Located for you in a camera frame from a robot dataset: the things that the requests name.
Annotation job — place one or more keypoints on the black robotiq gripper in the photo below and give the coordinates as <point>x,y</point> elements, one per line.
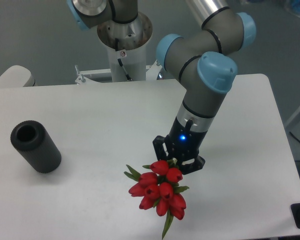
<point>182,144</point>

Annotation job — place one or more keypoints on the red tulip bouquet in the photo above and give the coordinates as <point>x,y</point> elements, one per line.
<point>160,189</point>

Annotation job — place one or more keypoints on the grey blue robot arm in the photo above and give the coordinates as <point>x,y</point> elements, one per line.
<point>201,63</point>

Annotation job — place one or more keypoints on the black ribbed cylindrical vase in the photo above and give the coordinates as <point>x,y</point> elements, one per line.
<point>34,144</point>

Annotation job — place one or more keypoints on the white chair armrest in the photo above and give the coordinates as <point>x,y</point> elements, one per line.
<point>17,77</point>

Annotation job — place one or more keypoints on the white pedestal base frame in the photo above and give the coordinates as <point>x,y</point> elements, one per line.
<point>153,72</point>

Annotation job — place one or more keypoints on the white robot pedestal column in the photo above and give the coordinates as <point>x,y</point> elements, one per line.
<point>126,47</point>

